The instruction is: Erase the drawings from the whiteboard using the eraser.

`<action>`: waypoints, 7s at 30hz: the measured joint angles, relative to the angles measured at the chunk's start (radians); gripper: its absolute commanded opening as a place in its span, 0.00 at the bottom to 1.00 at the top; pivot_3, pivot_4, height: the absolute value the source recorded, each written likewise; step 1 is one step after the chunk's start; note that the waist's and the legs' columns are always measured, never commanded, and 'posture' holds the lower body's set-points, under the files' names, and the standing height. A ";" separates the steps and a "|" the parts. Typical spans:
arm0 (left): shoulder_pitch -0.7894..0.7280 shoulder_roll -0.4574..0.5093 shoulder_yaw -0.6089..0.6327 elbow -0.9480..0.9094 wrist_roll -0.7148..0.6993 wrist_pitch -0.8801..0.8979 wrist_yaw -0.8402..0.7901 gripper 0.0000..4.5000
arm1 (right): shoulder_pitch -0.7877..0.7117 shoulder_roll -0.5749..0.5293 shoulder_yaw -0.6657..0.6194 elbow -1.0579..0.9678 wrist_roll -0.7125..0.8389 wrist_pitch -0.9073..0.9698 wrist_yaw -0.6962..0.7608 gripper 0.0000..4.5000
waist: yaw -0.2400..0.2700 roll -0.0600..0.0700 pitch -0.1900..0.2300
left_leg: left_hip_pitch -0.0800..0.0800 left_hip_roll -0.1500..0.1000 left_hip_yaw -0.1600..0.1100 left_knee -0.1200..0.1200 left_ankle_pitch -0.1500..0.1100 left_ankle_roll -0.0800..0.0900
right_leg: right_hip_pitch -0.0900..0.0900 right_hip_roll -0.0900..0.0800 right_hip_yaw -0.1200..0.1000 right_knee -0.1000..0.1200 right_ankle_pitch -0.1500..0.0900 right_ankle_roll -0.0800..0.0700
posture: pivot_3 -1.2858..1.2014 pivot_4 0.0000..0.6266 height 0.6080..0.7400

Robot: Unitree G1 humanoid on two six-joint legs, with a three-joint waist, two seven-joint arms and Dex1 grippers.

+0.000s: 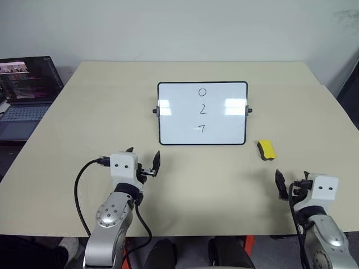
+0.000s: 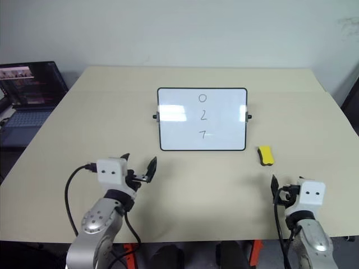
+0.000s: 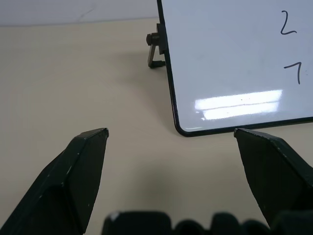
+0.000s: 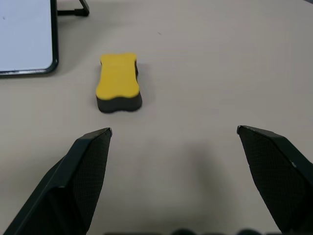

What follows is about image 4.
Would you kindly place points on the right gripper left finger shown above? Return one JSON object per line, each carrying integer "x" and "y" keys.
{"x": 73, "y": 176}

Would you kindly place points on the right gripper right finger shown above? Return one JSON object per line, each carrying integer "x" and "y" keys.
{"x": 276, "y": 176}

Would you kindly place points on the yellow and black eraser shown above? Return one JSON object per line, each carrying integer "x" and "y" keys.
{"x": 117, "y": 78}

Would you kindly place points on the black framed whiteboard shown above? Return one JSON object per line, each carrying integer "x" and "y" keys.
{"x": 24, "y": 36}

